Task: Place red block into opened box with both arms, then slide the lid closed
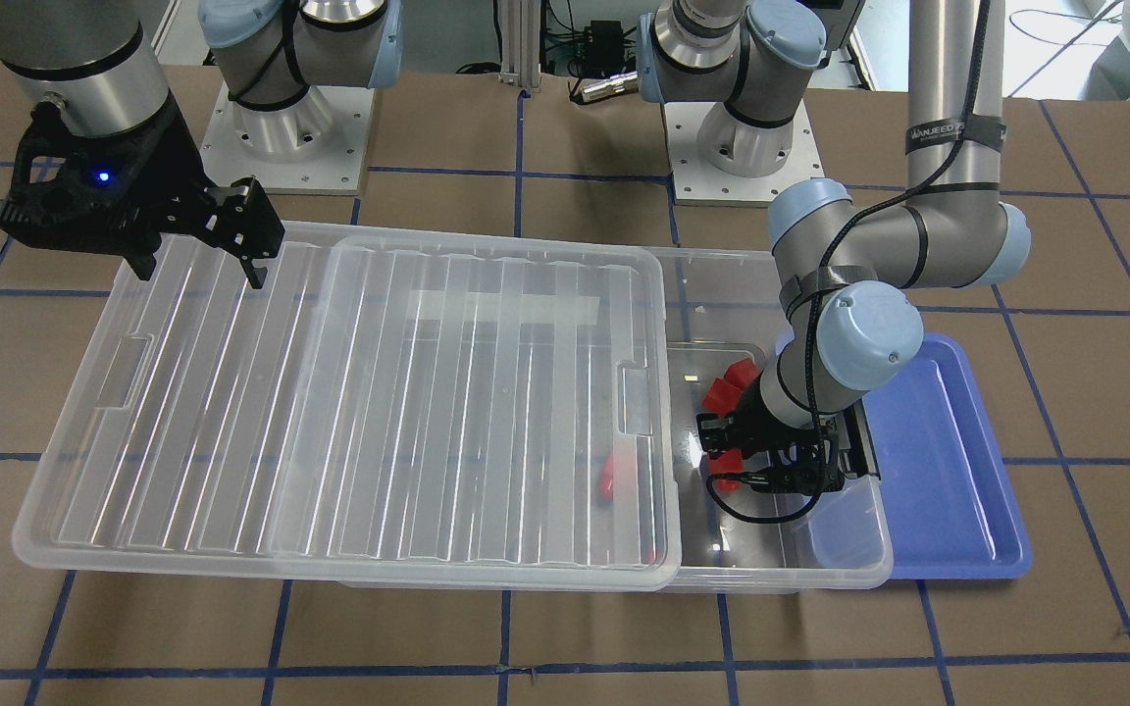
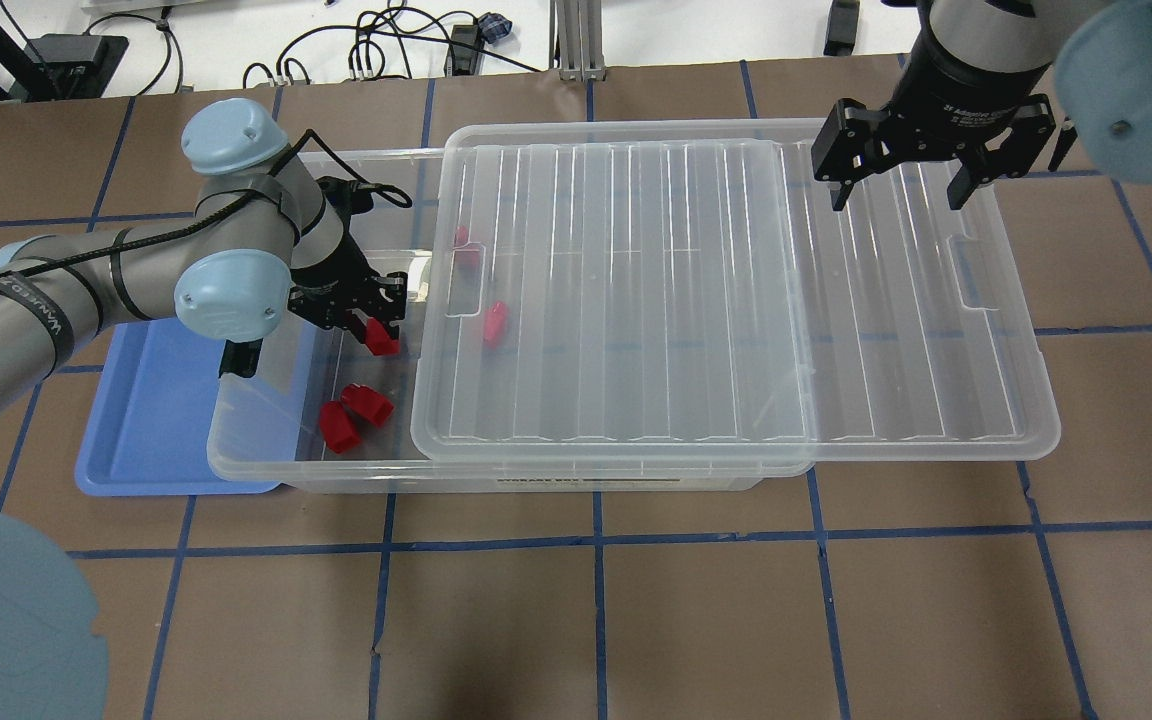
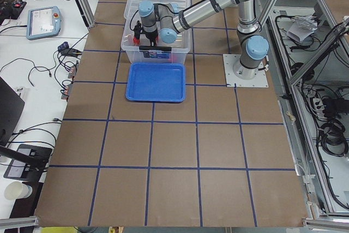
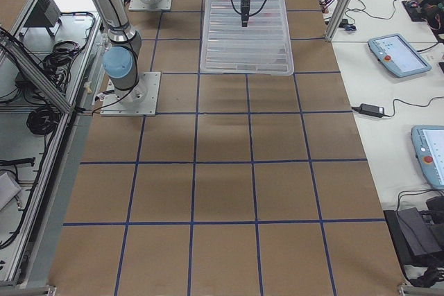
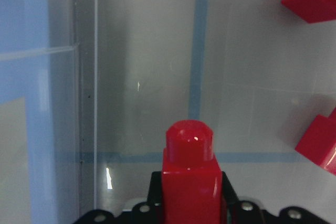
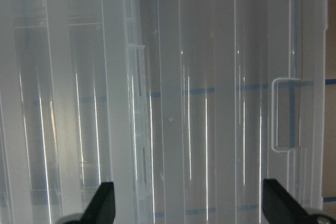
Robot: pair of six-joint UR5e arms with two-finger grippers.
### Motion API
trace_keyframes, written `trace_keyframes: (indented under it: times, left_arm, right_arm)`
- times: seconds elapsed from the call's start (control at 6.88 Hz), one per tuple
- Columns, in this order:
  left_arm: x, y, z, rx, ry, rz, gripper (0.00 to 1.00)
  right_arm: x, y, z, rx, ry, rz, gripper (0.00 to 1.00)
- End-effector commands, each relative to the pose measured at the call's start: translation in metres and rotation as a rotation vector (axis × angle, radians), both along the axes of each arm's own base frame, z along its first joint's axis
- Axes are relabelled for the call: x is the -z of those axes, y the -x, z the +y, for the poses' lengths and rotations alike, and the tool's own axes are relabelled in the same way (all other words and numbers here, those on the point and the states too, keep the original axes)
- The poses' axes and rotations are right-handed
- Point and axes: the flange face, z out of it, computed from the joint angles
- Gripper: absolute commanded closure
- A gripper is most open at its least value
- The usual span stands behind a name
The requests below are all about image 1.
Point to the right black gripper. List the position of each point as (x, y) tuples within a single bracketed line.
[(176, 169)]

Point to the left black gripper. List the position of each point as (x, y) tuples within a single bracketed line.
[(744, 428)]

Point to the clear plastic box lid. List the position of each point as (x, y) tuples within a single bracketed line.
[(169, 453)]

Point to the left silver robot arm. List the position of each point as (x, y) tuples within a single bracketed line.
[(844, 269)]

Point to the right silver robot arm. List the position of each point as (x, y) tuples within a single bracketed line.
[(93, 59)]

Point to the clear plastic storage box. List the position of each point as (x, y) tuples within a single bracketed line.
[(751, 529)]

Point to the red block upper pair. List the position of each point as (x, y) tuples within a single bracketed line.
[(742, 374)]

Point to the red block under lid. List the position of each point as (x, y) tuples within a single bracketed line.
[(620, 468)]

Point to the blue plastic tray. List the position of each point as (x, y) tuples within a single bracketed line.
[(945, 509)]

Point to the black power strip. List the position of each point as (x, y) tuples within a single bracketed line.
[(603, 49)]

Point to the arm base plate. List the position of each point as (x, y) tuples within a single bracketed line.
[(316, 147), (716, 161)]

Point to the black box handle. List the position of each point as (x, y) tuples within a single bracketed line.
[(858, 451)]

